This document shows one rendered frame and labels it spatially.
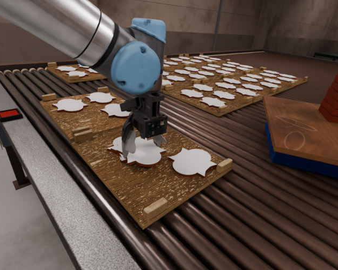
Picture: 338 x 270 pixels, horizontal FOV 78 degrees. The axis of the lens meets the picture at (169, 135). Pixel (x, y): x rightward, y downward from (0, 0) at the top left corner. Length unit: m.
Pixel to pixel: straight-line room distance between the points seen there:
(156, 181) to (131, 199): 0.09
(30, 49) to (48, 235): 2.45
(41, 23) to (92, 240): 0.39
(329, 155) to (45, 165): 0.80
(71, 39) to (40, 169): 0.48
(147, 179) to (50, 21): 0.43
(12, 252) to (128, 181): 1.25
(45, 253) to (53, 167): 1.01
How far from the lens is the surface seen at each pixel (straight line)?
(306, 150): 0.69
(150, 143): 0.68
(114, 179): 0.59
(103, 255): 0.48
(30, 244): 1.73
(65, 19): 0.30
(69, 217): 0.55
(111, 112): 0.94
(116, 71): 0.31
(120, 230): 0.51
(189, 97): 1.20
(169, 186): 0.57
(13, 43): 3.42
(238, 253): 0.51
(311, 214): 0.69
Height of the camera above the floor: 1.33
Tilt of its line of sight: 29 degrees down
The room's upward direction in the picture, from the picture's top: 6 degrees clockwise
